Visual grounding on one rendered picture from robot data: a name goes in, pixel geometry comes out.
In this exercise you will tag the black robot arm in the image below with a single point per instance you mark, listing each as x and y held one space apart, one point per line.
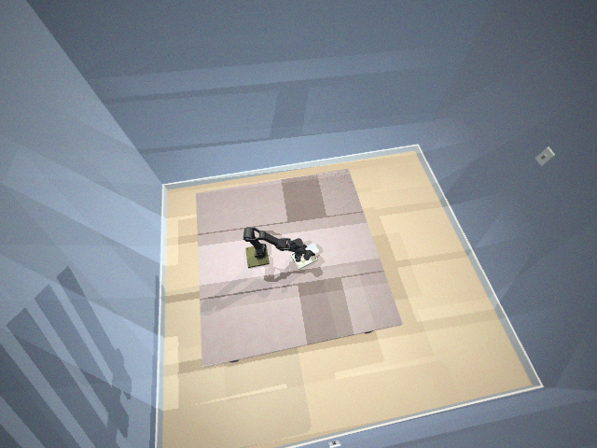
260 249

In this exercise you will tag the grey square cup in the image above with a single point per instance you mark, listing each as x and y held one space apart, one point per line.
313 248

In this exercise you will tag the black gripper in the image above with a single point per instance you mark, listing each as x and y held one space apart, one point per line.
307 253

